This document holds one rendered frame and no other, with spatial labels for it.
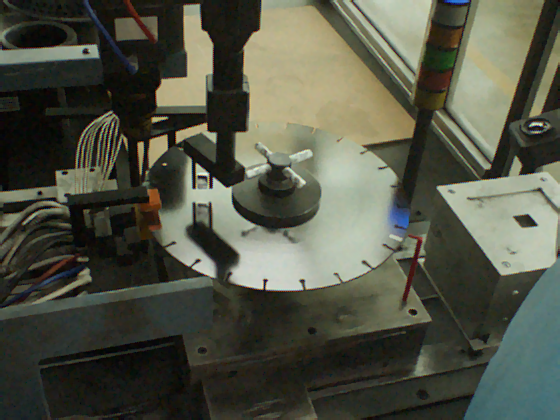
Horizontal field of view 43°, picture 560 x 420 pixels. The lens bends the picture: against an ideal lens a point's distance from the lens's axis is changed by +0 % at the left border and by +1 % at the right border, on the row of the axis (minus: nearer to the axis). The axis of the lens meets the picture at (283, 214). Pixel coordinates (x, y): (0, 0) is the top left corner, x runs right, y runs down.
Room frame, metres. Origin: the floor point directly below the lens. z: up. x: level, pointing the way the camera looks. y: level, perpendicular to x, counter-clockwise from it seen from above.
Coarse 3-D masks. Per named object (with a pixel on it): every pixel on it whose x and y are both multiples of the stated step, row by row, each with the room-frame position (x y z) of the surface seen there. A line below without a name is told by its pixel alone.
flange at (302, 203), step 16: (304, 176) 0.72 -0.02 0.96; (240, 192) 0.68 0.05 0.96; (256, 192) 0.68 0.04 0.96; (272, 192) 0.67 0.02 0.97; (288, 192) 0.68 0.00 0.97; (304, 192) 0.69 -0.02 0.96; (320, 192) 0.69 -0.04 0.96; (240, 208) 0.66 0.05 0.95; (256, 208) 0.65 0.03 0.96; (272, 208) 0.65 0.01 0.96; (288, 208) 0.66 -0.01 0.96; (304, 208) 0.66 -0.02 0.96
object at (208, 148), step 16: (192, 144) 0.67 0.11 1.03; (208, 144) 0.68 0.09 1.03; (224, 144) 0.63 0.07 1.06; (192, 160) 0.67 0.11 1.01; (208, 160) 0.65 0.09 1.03; (224, 160) 0.63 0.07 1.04; (192, 176) 0.67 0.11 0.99; (208, 176) 0.68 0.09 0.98; (224, 176) 0.63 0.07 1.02; (240, 176) 0.64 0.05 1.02
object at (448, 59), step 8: (424, 48) 0.92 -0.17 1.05; (432, 48) 0.90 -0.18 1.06; (456, 48) 0.91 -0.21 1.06; (424, 56) 0.91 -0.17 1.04; (432, 56) 0.90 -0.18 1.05; (440, 56) 0.90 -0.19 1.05; (448, 56) 0.90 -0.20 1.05; (424, 64) 0.91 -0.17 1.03; (432, 64) 0.90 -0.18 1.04; (440, 64) 0.90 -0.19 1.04; (448, 64) 0.90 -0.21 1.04
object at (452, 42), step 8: (432, 24) 0.91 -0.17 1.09; (432, 32) 0.91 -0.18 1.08; (440, 32) 0.90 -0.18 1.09; (448, 32) 0.90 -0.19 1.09; (456, 32) 0.90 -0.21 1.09; (432, 40) 0.91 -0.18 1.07; (440, 40) 0.90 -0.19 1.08; (448, 40) 0.90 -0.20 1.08; (456, 40) 0.90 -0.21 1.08; (440, 48) 0.90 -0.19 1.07; (448, 48) 0.90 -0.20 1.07
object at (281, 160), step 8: (256, 144) 0.73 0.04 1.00; (264, 152) 0.71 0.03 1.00; (280, 152) 0.71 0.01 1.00; (304, 152) 0.72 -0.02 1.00; (272, 160) 0.69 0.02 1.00; (280, 160) 0.69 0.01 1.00; (288, 160) 0.69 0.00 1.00; (296, 160) 0.71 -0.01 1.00; (256, 168) 0.68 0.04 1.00; (264, 168) 0.68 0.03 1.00; (272, 168) 0.68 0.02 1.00; (280, 168) 0.68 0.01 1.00; (288, 168) 0.68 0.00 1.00; (248, 176) 0.66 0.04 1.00; (256, 176) 0.67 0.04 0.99; (272, 176) 0.68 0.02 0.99; (280, 176) 0.68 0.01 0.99; (288, 176) 0.67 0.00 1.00; (296, 176) 0.67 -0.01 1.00; (280, 184) 0.68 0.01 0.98; (296, 184) 0.66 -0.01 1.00; (304, 184) 0.66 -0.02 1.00
